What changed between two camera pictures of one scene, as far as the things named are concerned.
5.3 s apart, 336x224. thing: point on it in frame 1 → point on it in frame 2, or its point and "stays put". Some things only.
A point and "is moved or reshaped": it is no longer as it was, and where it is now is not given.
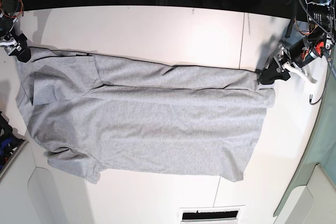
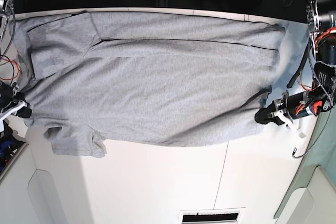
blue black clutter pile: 9,141 stays put
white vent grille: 228,214 stays put
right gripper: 302,51 → 294,106
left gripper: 13,43 → 7,98
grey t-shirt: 94,114 is moved or reshaped
